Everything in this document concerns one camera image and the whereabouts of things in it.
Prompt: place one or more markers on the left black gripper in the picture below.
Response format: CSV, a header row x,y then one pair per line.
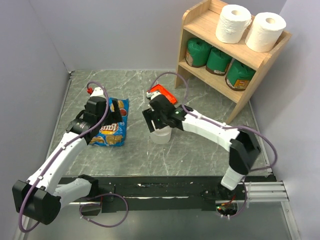
x,y
114,116

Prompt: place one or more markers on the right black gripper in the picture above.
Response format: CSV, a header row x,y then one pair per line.
x,y
149,115

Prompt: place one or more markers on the white paper roll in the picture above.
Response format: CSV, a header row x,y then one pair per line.
x,y
264,32
161,136
233,21

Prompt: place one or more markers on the green roll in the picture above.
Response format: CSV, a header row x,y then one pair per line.
x,y
218,62
239,76
197,52

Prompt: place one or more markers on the white paper roll front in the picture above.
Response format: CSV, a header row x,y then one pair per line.
x,y
233,21

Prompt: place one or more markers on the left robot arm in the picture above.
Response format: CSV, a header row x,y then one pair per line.
x,y
39,197

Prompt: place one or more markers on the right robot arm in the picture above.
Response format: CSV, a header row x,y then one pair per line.
x,y
241,144

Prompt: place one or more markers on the wooden two-tier shelf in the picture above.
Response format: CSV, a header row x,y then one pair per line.
x,y
201,21

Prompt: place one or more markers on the blue chips bag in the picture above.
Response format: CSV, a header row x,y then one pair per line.
x,y
114,134

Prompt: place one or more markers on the orange razor box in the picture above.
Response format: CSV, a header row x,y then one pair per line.
x,y
158,88

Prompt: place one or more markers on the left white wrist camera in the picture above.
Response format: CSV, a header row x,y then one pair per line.
x,y
98,92

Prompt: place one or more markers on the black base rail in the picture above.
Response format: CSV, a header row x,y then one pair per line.
x,y
151,193

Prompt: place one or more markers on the aluminium frame rail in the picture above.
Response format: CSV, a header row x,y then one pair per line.
x,y
263,192

